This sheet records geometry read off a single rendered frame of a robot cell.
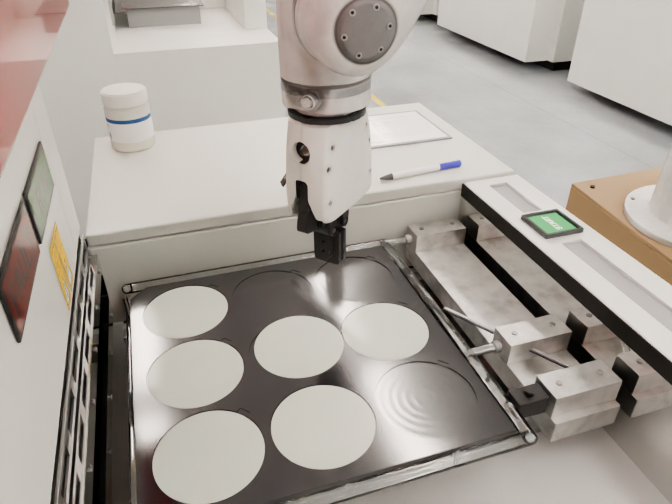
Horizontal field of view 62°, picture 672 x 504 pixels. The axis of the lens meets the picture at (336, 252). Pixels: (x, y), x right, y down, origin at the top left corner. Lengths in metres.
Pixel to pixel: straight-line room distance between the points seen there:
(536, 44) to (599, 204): 4.32
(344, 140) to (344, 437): 0.28
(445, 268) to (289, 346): 0.28
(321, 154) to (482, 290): 0.35
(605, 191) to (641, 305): 0.41
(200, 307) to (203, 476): 0.24
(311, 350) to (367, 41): 0.35
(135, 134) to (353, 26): 0.62
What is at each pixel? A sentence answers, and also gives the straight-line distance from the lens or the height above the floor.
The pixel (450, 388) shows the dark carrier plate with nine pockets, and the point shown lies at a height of 0.90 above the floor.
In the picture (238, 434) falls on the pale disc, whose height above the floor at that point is 0.90.
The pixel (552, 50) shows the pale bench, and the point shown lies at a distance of 5.35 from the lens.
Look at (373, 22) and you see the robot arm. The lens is 0.42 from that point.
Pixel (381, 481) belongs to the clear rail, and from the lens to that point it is 0.52.
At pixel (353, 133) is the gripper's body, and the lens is 0.55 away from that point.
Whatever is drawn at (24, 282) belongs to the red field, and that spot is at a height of 1.09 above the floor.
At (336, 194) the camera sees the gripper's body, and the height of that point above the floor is 1.08.
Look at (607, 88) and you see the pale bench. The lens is 4.53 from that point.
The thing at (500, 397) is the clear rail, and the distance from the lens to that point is 0.60.
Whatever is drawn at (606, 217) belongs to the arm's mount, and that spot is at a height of 0.88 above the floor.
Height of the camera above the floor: 1.33
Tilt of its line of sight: 33 degrees down
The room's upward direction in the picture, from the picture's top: straight up
